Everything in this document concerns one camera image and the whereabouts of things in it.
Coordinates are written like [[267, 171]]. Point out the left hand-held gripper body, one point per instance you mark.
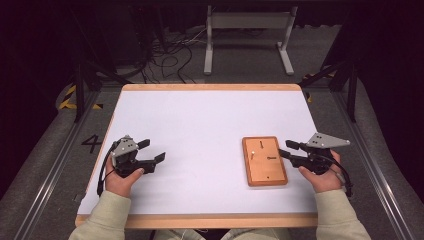
[[126, 149]]

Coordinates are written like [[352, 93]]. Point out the wooden picture frame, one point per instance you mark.
[[265, 168]]

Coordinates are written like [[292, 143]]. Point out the person's right hand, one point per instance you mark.
[[326, 181]]

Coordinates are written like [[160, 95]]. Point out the grey metal floor rail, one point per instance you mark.
[[50, 176], [373, 156]]

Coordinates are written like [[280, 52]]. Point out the person's right leg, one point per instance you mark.
[[256, 234]]

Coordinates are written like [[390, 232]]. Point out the black metal stand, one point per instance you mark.
[[79, 93], [351, 93]]

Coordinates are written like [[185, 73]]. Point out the small grey floor bracket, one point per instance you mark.
[[78, 197]]

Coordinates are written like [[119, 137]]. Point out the person's left hand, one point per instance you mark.
[[119, 184]]

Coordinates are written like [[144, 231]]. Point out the person's left leg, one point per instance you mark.
[[180, 235]]

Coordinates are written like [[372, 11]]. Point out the white metal table stand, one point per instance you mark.
[[248, 20]]

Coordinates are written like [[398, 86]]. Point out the yellow black floor tape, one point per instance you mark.
[[68, 96], [309, 97]]

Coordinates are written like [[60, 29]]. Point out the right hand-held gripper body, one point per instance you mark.
[[316, 156]]

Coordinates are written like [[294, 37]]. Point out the person's leg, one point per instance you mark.
[[180, 235], [256, 234]]

